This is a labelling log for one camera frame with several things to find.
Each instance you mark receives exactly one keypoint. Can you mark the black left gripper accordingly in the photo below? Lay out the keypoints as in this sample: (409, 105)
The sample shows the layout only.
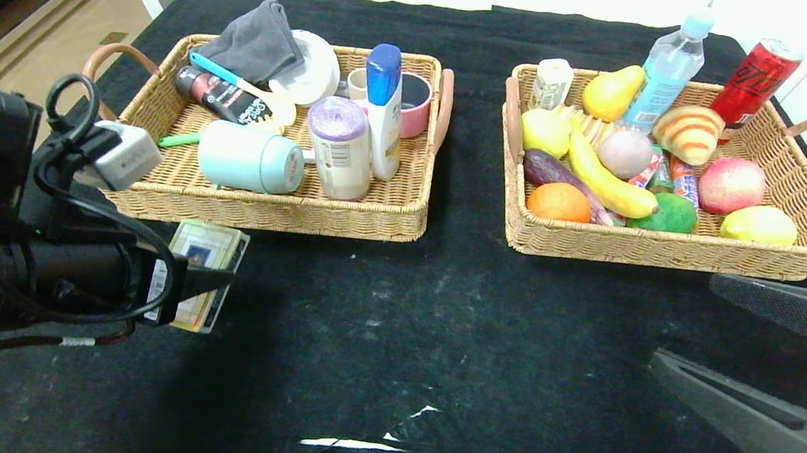
(159, 289)

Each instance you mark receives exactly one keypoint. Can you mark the beige playing card box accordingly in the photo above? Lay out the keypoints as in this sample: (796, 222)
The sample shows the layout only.
(213, 245)

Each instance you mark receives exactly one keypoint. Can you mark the purple trash bag roll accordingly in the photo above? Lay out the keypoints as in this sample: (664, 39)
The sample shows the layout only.
(340, 154)

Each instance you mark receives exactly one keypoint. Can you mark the green toy lime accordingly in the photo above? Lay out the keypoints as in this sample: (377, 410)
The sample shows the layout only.
(664, 213)

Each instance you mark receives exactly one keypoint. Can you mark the white bottle blue cap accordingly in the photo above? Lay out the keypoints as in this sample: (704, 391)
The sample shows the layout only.
(384, 121)

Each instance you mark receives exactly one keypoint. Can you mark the yellow toy banana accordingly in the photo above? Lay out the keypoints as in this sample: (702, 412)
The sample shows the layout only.
(604, 179)

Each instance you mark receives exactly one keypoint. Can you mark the pale purple toy ball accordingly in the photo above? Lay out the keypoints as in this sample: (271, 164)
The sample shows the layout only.
(625, 153)

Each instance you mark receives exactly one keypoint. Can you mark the wicker basket holding food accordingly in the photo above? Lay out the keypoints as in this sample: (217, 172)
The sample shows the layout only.
(668, 248)

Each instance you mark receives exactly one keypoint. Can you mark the wicker basket holding utensils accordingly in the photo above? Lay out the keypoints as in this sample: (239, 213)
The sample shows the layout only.
(390, 210)

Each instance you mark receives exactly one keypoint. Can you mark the light teal mug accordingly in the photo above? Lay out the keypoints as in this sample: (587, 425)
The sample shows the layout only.
(247, 159)

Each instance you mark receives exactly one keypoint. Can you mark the oval yellow toy mango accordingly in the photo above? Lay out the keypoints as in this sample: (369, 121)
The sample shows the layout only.
(757, 225)

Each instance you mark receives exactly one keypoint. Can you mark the red pink toy apple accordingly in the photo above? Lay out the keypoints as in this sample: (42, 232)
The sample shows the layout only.
(729, 186)

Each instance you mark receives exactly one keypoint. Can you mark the black bottle red label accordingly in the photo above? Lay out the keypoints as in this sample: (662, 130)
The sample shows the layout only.
(220, 94)

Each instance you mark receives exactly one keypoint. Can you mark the orange sausage stick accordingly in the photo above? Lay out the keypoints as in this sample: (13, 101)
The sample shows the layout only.
(685, 183)

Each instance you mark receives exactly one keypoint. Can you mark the green chewing gum pack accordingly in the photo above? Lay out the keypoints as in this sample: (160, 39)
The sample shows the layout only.
(661, 179)

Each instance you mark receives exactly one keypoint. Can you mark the red chewy candy stick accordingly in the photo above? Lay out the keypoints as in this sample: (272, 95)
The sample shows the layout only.
(644, 176)

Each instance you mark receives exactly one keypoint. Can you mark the white plate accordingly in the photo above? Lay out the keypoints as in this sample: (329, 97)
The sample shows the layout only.
(314, 74)

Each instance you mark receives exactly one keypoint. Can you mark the black table cloth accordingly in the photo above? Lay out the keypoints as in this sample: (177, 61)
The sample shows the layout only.
(436, 348)

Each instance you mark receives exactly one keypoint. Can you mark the grey folded cloth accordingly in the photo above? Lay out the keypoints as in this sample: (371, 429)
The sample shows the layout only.
(257, 41)

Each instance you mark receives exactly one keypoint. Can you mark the striped toy croissant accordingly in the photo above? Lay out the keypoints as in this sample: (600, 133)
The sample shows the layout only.
(686, 135)

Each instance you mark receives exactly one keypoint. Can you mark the small beige cup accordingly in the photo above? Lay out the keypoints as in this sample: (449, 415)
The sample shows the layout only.
(356, 83)

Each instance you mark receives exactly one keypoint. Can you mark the pink saucepan cup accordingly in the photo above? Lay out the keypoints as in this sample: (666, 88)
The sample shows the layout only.
(415, 120)

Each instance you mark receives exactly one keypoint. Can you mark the orange toy tangerine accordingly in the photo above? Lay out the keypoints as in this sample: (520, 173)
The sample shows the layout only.
(557, 203)

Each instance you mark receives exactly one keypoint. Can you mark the red soda can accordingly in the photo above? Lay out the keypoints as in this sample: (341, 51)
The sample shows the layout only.
(750, 86)

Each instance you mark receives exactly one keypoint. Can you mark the purple toy eggplant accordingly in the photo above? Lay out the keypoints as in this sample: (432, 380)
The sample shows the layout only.
(549, 170)

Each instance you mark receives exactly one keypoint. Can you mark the sliced toy bread loaf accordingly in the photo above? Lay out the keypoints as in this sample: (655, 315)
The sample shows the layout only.
(591, 126)

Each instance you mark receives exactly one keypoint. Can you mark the clear water bottle blue label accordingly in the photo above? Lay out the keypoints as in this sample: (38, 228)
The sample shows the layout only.
(666, 74)

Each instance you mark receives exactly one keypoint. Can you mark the yellow toy pear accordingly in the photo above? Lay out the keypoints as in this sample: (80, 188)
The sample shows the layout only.
(609, 94)

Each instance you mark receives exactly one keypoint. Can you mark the round yellow toy lemon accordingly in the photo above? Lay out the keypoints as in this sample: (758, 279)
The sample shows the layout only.
(544, 134)

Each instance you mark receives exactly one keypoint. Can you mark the white drink carton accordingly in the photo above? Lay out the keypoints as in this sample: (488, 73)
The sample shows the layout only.
(550, 85)

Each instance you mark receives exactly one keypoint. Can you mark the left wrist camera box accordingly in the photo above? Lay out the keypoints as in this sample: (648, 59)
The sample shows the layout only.
(125, 155)

